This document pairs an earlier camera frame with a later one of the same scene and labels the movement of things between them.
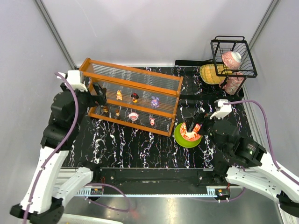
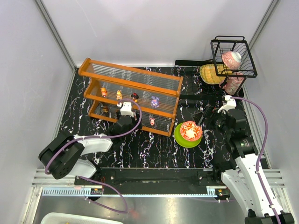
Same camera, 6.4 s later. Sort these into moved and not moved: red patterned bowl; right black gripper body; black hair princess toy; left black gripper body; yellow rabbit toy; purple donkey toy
Moved: left black gripper body; right black gripper body
Not moved: yellow rabbit toy; black hair princess toy; purple donkey toy; red patterned bowl
